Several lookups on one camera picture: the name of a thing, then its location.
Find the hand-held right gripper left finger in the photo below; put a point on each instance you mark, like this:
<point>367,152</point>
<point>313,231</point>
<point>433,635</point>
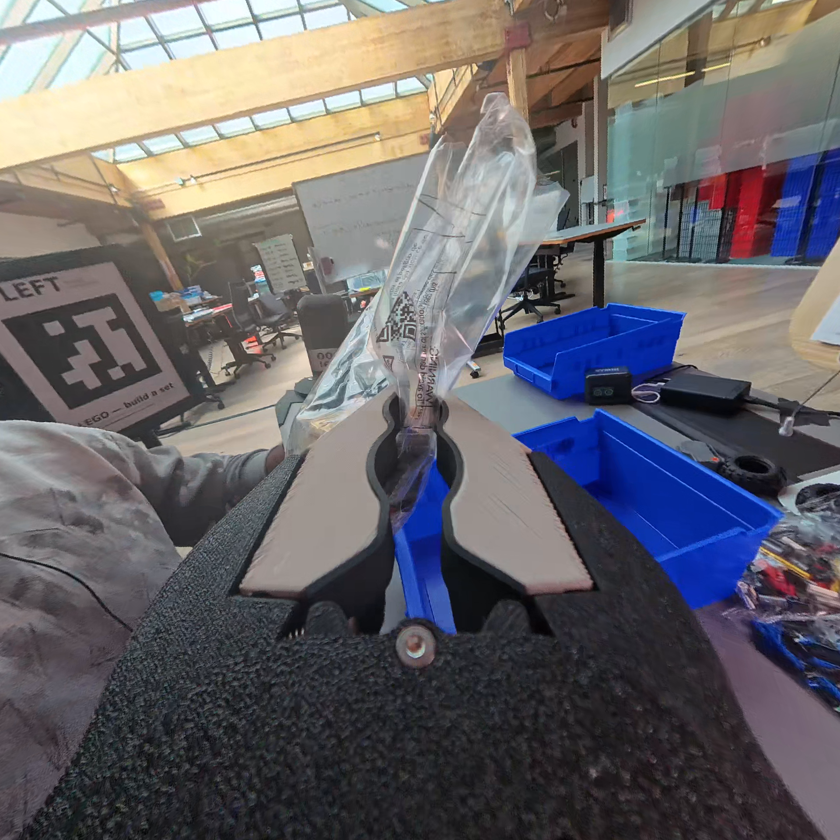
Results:
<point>315,505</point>

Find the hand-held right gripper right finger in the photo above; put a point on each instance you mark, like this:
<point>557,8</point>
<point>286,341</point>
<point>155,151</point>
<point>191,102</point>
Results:
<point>518,512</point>

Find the blue plastic bin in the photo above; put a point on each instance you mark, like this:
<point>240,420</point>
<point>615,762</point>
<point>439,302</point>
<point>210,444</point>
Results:
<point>656,499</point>
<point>577,348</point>

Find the clear plastic bag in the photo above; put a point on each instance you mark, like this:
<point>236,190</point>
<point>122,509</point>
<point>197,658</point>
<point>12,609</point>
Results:
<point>459,229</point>

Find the grey desk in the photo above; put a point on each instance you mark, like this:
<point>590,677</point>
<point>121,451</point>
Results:
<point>492,403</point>

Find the black desk mat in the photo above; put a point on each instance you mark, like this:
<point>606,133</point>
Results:
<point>741,433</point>

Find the wooden desk with black legs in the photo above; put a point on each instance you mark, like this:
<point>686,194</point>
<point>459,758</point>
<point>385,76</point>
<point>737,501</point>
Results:
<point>590,231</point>

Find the black office chair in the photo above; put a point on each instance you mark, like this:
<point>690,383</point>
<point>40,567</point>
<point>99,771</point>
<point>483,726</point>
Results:
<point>246,321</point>
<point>531,289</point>
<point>275,315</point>

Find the small whiteboard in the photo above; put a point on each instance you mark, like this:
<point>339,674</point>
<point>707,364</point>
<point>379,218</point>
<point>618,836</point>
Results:
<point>281,262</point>

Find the large whiteboard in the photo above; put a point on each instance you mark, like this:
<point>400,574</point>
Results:
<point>354,210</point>

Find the small black timer device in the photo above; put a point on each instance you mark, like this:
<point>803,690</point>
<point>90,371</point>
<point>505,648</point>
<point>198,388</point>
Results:
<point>609,386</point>

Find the black power adapter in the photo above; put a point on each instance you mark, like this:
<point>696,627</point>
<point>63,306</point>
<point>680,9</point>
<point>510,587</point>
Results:
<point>705,392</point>

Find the black toy tyre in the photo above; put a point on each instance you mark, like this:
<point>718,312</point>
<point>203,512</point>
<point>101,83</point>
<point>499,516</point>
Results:
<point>753,474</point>
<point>820,495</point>

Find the clear bags of toy bricks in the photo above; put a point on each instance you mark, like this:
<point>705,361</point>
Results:
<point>797,590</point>

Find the person's grey hoodie torso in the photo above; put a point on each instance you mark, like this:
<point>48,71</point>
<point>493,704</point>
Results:
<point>59,656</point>

